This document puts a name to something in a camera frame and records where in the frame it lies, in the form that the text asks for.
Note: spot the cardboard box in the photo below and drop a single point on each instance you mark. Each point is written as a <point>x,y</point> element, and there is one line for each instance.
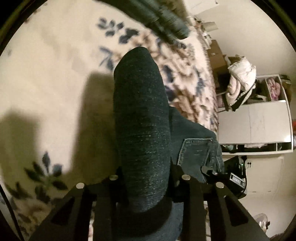
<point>216,58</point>

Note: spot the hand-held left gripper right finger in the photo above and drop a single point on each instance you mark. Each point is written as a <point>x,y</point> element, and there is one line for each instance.
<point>194,204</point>

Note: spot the floral blanket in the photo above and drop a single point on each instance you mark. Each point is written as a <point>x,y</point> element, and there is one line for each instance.
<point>57,69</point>

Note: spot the pink folded bedding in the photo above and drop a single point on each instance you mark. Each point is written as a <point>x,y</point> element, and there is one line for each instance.
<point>274,90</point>

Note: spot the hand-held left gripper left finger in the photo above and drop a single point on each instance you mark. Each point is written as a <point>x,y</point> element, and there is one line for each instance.
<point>104,204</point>

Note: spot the dark blue jeans pants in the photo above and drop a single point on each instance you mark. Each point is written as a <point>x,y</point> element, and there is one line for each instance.
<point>141,127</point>

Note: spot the folded blue jeans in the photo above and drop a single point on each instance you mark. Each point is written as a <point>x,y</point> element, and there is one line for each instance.
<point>166,23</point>

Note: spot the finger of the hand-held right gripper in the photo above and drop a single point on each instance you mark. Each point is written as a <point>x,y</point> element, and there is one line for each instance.
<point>208,172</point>

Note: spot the beige table lamp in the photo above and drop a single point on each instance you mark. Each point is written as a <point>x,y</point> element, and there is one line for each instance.
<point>211,26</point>

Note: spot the pink puffy jacket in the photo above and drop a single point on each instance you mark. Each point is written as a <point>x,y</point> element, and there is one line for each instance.
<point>232,95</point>

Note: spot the white puffy jacket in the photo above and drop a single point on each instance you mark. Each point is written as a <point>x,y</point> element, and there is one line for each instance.
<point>242,69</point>

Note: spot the white wardrobe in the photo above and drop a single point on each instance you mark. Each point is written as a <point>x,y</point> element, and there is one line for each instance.
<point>254,125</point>

